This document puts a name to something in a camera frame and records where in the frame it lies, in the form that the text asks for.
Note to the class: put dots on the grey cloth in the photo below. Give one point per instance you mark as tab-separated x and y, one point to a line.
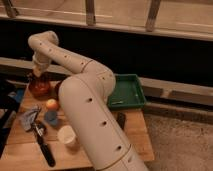
28	117

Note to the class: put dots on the black rectangular block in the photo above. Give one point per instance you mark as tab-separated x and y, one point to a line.
121	119

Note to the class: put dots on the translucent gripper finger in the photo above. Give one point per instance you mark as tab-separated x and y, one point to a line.
36	72

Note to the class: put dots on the green tray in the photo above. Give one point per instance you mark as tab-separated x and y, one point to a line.
128	93

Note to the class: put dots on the blue object under table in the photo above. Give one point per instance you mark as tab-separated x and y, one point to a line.
17	95

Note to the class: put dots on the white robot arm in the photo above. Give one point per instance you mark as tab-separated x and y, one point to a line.
83	99

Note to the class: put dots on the dark red grape bunch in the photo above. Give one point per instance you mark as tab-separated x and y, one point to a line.
38	83

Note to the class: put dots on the peach apple fruit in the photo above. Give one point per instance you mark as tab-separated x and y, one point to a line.
52	104

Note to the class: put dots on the black handled can opener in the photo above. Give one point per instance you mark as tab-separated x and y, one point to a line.
39	131

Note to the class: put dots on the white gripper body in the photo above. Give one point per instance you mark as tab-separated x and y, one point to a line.
41	63

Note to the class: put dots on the purple bowl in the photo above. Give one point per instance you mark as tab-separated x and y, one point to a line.
57	87

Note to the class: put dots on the red bowl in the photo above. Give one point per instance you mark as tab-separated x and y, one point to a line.
38	93

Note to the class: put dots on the black chair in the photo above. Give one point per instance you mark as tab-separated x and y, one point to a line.
8	105

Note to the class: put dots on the white cup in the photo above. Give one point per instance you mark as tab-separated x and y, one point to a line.
66	135

